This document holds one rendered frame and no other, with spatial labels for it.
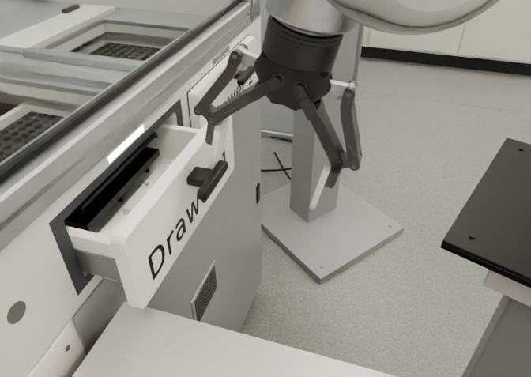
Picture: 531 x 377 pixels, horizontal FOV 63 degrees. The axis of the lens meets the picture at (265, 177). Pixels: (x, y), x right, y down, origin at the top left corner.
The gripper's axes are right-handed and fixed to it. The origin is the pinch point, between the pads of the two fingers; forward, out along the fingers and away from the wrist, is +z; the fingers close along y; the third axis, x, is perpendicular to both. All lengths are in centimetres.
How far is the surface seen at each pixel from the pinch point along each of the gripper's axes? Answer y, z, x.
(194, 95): 16.2, 0.7, -14.0
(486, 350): -43, 27, -9
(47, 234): 17.2, 1.4, 18.5
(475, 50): -78, 59, -279
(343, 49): 0, 17, -94
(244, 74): 12.3, 1.2, -26.7
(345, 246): -25, 83, -79
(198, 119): 15.0, 4.7, -13.8
